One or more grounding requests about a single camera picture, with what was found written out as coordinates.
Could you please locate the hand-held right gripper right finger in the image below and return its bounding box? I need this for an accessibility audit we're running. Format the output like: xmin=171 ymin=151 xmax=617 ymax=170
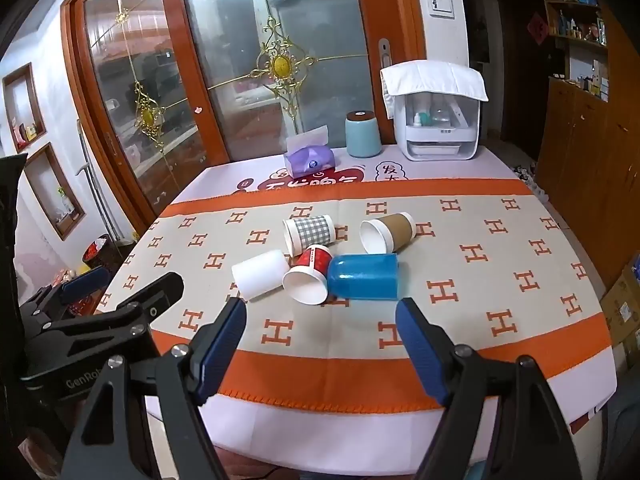
xmin=395 ymin=297 xmax=583 ymax=480

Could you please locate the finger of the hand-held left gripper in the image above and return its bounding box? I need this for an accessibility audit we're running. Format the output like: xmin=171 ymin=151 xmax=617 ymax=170
xmin=17 ymin=266 xmax=111 ymax=321
xmin=22 ymin=271 xmax=185 ymax=377

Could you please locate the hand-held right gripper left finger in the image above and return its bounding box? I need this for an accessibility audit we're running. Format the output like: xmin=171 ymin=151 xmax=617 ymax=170
xmin=60 ymin=297 xmax=248 ymax=480

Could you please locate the white paper cup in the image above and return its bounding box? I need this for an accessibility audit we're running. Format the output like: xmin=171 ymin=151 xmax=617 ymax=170
xmin=231 ymin=249 xmax=291 ymax=302

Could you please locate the blue plastic cup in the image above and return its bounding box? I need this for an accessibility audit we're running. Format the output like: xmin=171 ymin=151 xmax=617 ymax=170
xmin=326 ymin=253 xmax=399 ymax=302

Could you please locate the brown sleeved paper cup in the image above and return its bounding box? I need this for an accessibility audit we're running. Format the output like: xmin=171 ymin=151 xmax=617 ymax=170
xmin=360 ymin=212 xmax=417 ymax=255

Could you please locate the red paper cup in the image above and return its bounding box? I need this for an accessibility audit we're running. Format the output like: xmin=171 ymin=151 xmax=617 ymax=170
xmin=282 ymin=244 xmax=335 ymax=306

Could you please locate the grey checkered paper cup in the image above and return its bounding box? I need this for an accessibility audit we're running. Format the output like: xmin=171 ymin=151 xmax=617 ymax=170
xmin=282 ymin=214 xmax=337 ymax=257

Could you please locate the dark trash bin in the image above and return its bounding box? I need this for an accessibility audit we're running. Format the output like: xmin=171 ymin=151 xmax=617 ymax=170
xmin=81 ymin=234 xmax=118 ymax=268

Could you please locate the metal mop pole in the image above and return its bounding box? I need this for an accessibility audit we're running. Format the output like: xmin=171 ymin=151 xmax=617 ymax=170
xmin=76 ymin=119 xmax=121 ymax=246

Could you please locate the orange patterned tablecloth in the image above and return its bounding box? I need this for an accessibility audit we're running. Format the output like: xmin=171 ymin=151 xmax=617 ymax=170
xmin=92 ymin=177 xmax=616 ymax=413

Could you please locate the white printed table cover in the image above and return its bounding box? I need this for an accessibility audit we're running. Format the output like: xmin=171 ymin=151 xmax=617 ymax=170
xmin=145 ymin=144 xmax=618 ymax=478

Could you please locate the wooden framed glass sliding door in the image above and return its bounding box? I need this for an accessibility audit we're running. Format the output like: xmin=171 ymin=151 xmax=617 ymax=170
xmin=61 ymin=0 xmax=231 ymax=231
xmin=160 ymin=0 xmax=426 ymax=167

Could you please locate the purple tissue box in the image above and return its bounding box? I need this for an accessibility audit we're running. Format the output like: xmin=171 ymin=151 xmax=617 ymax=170
xmin=284 ymin=126 xmax=337 ymax=177

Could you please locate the cardboard box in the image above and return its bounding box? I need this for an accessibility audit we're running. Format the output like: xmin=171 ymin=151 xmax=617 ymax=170
xmin=599 ymin=260 xmax=640 ymax=371

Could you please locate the white bottle sterilizer appliance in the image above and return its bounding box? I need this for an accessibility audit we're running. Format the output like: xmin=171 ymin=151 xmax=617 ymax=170
xmin=387 ymin=91 xmax=482 ymax=162

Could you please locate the light blue canister brown lid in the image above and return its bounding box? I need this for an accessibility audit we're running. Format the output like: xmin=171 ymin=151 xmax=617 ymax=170
xmin=345 ymin=110 xmax=385 ymax=159

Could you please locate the wooden shelf cabinet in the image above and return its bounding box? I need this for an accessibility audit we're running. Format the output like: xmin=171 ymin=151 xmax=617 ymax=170
xmin=535 ymin=0 xmax=640 ymax=291

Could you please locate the white folded towel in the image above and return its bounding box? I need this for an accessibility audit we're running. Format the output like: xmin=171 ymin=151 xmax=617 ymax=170
xmin=380 ymin=60 xmax=489 ymax=121

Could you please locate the dark wooden door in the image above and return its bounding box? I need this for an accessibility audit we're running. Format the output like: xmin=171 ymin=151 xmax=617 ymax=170
xmin=497 ymin=0 xmax=556 ymax=148

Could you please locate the wooden framed wall niche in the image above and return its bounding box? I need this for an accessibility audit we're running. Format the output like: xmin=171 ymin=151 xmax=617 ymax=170
xmin=2 ymin=62 xmax=47 ymax=153
xmin=24 ymin=142 xmax=87 ymax=241

